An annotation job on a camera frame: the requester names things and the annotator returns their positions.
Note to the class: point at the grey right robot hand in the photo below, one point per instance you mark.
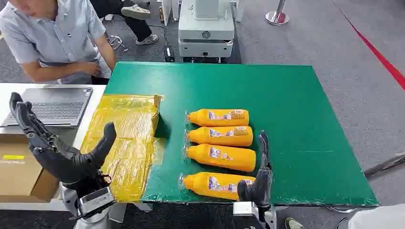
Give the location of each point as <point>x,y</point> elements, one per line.
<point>261,189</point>

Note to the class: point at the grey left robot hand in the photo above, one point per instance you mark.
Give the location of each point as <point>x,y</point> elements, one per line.
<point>66,164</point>

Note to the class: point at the person's right hand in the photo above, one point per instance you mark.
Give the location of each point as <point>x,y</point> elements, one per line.
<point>90,68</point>

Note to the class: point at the orange drink bottle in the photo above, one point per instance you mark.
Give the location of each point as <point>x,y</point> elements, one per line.
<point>197,185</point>
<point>240,159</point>
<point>202,118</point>
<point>202,136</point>

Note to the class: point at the white desk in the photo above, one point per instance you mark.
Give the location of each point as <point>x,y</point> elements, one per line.
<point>96,94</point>

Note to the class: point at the chrome chair base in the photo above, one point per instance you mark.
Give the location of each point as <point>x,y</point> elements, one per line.
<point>117,41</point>

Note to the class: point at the brown cardboard box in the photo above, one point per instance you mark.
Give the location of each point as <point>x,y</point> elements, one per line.
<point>19,170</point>

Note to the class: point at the grey laptop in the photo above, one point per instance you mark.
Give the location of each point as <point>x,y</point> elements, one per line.
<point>60,109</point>

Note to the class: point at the person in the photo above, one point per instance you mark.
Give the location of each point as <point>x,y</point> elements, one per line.
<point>47,31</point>
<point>379,218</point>
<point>139,25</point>

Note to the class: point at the yellow plastic sheet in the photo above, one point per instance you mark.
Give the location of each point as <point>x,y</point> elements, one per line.
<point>133,126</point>

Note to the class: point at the black power adapter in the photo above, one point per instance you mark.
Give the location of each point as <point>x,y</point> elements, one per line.
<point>169,54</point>

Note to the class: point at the green mat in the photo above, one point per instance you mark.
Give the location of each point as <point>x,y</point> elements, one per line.
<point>284,110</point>

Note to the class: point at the white panel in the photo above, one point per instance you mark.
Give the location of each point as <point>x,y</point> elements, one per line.
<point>167,11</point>

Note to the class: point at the white machine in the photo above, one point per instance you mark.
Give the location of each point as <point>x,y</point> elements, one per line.
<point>205,27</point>

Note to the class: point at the black pole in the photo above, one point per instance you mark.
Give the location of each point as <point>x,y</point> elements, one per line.
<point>386,164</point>

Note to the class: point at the chrome stanchion base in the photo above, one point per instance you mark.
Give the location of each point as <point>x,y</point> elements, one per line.
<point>277,17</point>

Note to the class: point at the red floor tape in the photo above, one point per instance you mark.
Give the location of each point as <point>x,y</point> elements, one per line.
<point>379,58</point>

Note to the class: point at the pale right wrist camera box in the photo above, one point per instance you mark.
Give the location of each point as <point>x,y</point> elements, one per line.
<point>245,209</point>

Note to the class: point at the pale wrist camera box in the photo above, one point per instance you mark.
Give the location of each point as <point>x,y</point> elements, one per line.
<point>95,200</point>
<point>245,209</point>

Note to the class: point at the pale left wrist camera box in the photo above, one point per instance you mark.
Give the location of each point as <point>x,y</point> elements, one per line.
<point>95,200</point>

